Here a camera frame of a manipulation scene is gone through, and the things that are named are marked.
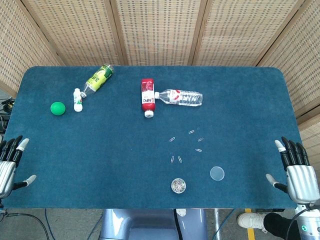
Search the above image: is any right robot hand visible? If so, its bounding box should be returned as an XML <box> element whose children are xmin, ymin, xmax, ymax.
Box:
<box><xmin>265</xmin><ymin>136</ymin><xmax>320</xmax><ymax>204</ymax></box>

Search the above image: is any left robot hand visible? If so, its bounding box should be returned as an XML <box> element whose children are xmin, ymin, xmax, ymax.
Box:
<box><xmin>0</xmin><ymin>135</ymin><xmax>37</xmax><ymax>200</ymax></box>

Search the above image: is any round clear paper clip container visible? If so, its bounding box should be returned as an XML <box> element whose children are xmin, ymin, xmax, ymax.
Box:
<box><xmin>170</xmin><ymin>177</ymin><xmax>187</xmax><ymax>194</ymax></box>

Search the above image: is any woven folding screen panel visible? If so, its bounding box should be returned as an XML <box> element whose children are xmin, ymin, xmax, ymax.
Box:
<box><xmin>192</xmin><ymin>0</ymin><xmax>307</xmax><ymax>67</ymax></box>
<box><xmin>21</xmin><ymin>0</ymin><xmax>128</xmax><ymax>67</ymax></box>
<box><xmin>109</xmin><ymin>0</ymin><xmax>208</xmax><ymax>67</ymax></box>
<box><xmin>257</xmin><ymin>0</ymin><xmax>320</xmax><ymax>118</ymax></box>
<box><xmin>297</xmin><ymin>106</ymin><xmax>320</xmax><ymax>181</ymax></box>
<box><xmin>0</xmin><ymin>0</ymin><xmax>63</xmax><ymax>95</ymax></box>

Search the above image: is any black trouser leg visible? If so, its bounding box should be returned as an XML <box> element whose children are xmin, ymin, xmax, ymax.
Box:
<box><xmin>263</xmin><ymin>212</ymin><xmax>302</xmax><ymax>240</ymax></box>

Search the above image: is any white sneaker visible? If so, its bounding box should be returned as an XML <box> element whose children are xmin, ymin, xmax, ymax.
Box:
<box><xmin>236</xmin><ymin>212</ymin><xmax>268</xmax><ymax>234</ymax></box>

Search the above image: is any green ball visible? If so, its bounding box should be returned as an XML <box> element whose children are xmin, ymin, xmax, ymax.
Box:
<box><xmin>50</xmin><ymin>101</ymin><xmax>67</xmax><ymax>116</ymax></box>

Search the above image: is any clear round lid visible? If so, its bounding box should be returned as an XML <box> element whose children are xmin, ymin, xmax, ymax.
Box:
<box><xmin>209</xmin><ymin>166</ymin><xmax>225</xmax><ymax>182</ymax></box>

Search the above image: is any metal table leg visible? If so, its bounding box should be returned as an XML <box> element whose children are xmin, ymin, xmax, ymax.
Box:
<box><xmin>213</xmin><ymin>208</ymin><xmax>221</xmax><ymax>240</ymax></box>

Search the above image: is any blue carpet table mat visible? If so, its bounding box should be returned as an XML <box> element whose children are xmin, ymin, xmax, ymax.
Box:
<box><xmin>3</xmin><ymin>65</ymin><xmax>316</xmax><ymax>210</ymax></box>

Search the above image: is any small white bottle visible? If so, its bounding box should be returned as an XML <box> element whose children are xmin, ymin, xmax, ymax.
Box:
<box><xmin>73</xmin><ymin>88</ymin><xmax>83</xmax><ymax>113</ymax></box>

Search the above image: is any green label plastic bottle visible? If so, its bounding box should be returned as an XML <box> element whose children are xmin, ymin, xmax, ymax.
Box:
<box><xmin>80</xmin><ymin>64</ymin><xmax>115</xmax><ymax>98</ymax></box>

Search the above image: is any clear water bottle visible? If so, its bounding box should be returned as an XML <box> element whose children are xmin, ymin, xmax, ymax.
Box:
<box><xmin>154</xmin><ymin>88</ymin><xmax>204</xmax><ymax>107</ymax></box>

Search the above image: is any blue-grey robot torso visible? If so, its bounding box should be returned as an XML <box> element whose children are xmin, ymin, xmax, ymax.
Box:
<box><xmin>99</xmin><ymin>208</ymin><xmax>208</xmax><ymax>240</ymax></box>

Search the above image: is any red juice bottle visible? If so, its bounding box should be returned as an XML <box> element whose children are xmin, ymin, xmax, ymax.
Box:
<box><xmin>140</xmin><ymin>78</ymin><xmax>157</xmax><ymax>118</ymax></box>

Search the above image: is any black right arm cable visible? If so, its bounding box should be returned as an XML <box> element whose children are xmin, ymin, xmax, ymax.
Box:
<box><xmin>284</xmin><ymin>203</ymin><xmax>316</xmax><ymax>240</ymax></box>

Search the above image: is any black floor cable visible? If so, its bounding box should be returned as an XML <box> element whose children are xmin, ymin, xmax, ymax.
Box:
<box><xmin>3</xmin><ymin>212</ymin><xmax>52</xmax><ymax>240</ymax></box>

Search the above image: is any black equipment with cables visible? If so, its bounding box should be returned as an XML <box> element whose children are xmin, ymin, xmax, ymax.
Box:
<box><xmin>0</xmin><ymin>98</ymin><xmax>16</xmax><ymax>135</ymax></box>

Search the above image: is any blue floor cable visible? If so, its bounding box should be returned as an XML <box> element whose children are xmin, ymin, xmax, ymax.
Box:
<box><xmin>44</xmin><ymin>208</ymin><xmax>55</xmax><ymax>240</ymax></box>
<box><xmin>211</xmin><ymin>208</ymin><xmax>236</xmax><ymax>240</ymax></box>

